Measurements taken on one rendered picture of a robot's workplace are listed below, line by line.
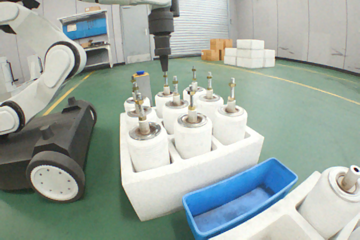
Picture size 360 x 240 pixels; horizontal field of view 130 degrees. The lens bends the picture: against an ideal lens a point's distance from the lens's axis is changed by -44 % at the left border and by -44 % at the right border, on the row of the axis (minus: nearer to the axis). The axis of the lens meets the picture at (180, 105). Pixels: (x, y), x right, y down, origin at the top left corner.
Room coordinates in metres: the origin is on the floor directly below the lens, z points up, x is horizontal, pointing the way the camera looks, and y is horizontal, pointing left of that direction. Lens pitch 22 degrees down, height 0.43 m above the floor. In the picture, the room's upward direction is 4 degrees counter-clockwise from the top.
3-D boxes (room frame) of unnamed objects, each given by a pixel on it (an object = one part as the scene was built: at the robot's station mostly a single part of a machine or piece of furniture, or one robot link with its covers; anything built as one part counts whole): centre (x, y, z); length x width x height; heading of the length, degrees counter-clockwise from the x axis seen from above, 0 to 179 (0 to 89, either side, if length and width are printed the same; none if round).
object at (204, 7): (6.10, -0.92, 1.55); 3.20 x 0.12 x 3.10; 111
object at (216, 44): (4.20, -1.12, 0.45); 0.30 x 0.24 x 0.30; 23
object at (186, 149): (0.33, -0.03, 0.16); 0.10 x 0.10 x 0.18
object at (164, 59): (0.54, 0.05, 0.37); 0.03 x 0.02 x 0.06; 91
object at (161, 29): (0.55, 0.04, 0.46); 0.13 x 0.10 x 0.12; 1
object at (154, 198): (0.44, 0.01, 0.09); 0.39 x 0.39 x 0.18; 19
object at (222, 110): (0.37, -0.14, 0.25); 0.08 x 0.08 x 0.01
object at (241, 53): (2.87, -1.47, 0.27); 0.39 x 0.39 x 0.18; 22
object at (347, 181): (0.06, -0.25, 0.26); 0.02 x 0.02 x 0.03
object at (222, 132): (0.37, -0.14, 0.16); 0.10 x 0.10 x 0.18
